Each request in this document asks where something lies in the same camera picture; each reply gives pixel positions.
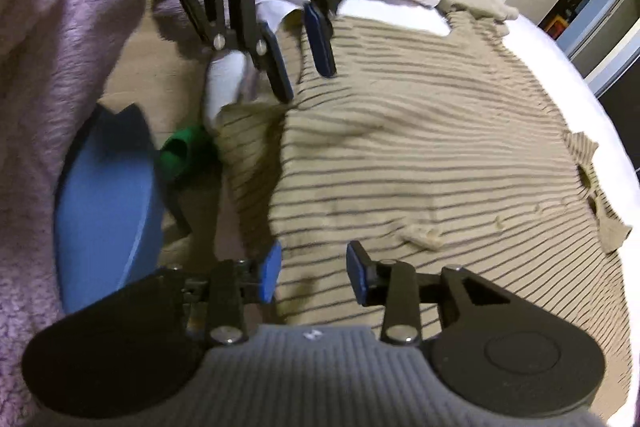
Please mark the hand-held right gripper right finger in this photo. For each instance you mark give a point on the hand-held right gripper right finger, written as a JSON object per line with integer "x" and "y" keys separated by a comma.
{"x": 357, "y": 272}

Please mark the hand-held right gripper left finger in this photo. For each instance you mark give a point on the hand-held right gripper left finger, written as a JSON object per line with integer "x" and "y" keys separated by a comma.
{"x": 270, "y": 272}

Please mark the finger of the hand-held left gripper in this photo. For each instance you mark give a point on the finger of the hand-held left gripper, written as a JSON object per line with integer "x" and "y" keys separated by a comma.
{"x": 320, "y": 42}
{"x": 277, "y": 67}

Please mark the olive striped shirt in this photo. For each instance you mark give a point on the olive striped shirt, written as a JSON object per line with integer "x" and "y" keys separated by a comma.
{"x": 425, "y": 132}

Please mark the green plastic object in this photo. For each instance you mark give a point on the green plastic object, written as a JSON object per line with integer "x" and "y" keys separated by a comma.
{"x": 187, "y": 152}

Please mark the blue rounded object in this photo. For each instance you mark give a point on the blue rounded object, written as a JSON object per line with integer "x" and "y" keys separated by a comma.
{"x": 105, "y": 207}

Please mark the purple fleece garment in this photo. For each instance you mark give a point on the purple fleece garment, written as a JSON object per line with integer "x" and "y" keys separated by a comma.
{"x": 50, "y": 32}

